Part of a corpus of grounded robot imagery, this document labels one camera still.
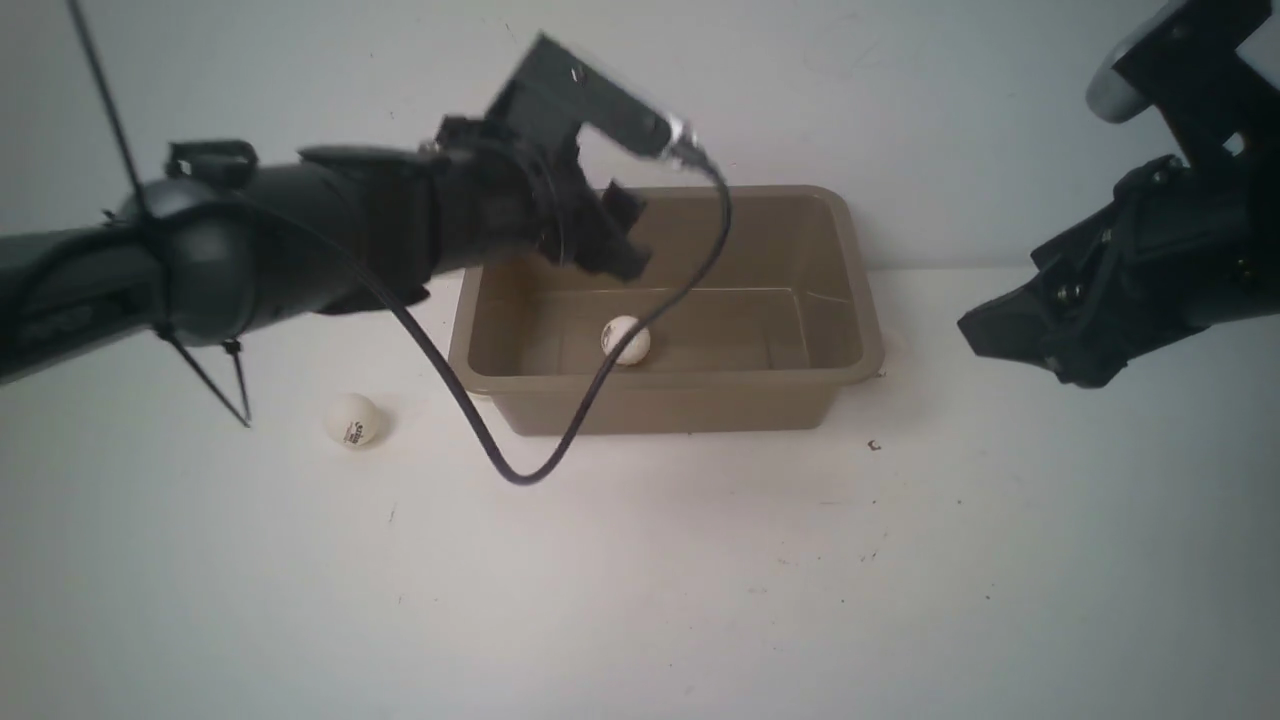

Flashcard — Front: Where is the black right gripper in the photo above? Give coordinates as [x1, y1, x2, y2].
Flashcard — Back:
[957, 155, 1277, 389]

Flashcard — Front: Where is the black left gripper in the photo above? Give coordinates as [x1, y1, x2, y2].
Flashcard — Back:
[425, 115, 652, 282]

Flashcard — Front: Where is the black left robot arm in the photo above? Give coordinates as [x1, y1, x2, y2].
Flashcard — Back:
[3, 117, 650, 382]

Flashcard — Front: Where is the tan plastic bin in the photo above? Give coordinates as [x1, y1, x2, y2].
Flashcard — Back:
[449, 184, 884, 436]

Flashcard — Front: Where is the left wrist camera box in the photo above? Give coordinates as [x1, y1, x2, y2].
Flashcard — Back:
[485, 32, 705, 163]

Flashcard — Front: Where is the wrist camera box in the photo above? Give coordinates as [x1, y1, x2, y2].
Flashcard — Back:
[485, 32, 705, 163]
[1085, 1, 1196, 124]

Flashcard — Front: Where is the black left camera cable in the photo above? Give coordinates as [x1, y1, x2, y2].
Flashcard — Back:
[230, 140, 733, 487]

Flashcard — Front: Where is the plain white table-tennis ball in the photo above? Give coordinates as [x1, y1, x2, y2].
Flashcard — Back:
[600, 315, 652, 366]

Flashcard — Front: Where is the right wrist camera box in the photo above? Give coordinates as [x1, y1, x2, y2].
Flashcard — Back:
[1085, 1, 1196, 124]

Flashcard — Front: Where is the white ball with black logo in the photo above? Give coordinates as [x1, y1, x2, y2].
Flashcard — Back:
[323, 393, 383, 448]

